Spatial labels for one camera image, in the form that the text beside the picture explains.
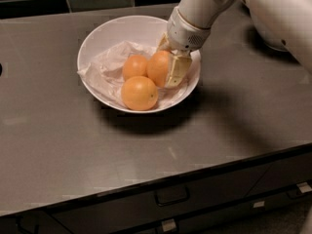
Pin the white bowl with red fruit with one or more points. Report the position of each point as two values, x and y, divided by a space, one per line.
266 36

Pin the large white bowl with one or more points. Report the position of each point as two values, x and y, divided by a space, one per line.
130 30

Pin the dark lower drawer front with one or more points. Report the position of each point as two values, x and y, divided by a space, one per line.
194 222

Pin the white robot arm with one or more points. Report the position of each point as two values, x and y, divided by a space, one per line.
289 23

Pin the orange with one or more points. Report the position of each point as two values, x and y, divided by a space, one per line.
158 67
135 65
139 93

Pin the dark upper drawer front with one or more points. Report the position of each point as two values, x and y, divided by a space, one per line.
139 209

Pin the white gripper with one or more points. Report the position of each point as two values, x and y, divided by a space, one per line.
184 33

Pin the black drawer handle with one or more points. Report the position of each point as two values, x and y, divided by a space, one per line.
171 195

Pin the dark drawer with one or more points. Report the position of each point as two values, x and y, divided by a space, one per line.
285 172
194 222
139 209

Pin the dark right drawer front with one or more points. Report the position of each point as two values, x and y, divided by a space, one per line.
285 172

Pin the crumpled white paper liner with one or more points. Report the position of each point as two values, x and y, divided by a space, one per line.
167 97

